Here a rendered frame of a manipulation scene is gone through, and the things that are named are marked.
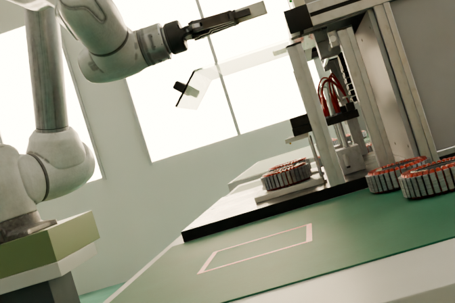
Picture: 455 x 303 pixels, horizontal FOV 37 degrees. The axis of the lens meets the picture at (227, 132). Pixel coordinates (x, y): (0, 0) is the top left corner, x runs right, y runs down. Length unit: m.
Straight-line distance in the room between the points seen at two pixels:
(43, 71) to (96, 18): 0.66
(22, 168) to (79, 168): 0.19
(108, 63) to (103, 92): 4.97
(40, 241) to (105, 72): 0.55
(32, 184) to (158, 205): 4.43
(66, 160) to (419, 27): 1.18
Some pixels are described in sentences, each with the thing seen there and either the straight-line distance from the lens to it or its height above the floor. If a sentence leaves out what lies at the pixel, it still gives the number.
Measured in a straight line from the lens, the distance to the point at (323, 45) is 1.50.
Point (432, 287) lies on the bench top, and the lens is 0.56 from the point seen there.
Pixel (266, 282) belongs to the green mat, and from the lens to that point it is 0.74.
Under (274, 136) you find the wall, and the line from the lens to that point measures 6.24.
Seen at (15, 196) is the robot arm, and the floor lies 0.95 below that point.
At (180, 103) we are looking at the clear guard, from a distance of 1.35.
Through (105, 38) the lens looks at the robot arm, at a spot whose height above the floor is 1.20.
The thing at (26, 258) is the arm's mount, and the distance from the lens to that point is 1.93.
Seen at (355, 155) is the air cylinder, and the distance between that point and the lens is 1.48.
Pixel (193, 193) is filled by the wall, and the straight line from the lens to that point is 6.36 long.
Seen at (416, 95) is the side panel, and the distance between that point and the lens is 1.31.
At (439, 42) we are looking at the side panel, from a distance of 1.34.
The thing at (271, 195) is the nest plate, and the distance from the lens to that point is 1.45.
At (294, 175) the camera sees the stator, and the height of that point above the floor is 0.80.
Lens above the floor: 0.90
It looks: 1 degrees up
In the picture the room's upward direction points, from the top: 17 degrees counter-clockwise
